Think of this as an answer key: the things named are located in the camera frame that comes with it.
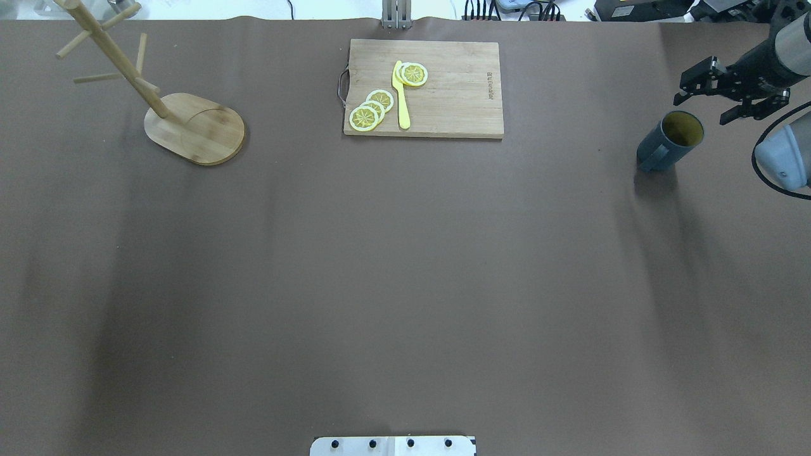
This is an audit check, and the yellow plastic knife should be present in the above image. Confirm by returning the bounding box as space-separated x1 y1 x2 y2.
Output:
391 60 411 130

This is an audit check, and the blue mug yellow inside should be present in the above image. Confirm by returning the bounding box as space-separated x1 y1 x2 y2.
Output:
636 110 705 172

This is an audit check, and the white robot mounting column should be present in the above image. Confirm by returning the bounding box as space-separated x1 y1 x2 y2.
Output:
309 435 478 455

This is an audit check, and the wooden cup storage rack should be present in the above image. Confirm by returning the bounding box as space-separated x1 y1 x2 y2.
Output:
55 1 246 167

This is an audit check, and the wooden cutting board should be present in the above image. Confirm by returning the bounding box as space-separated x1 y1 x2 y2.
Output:
343 39 504 141

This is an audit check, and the lemon slice front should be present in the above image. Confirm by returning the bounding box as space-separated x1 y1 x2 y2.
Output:
348 104 381 132

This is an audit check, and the aluminium frame post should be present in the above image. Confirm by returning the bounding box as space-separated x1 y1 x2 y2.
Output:
381 0 413 30

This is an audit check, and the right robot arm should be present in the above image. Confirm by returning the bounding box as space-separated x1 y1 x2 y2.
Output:
673 1 810 200

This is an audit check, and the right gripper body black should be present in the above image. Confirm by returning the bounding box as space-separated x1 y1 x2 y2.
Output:
704 58 783 102

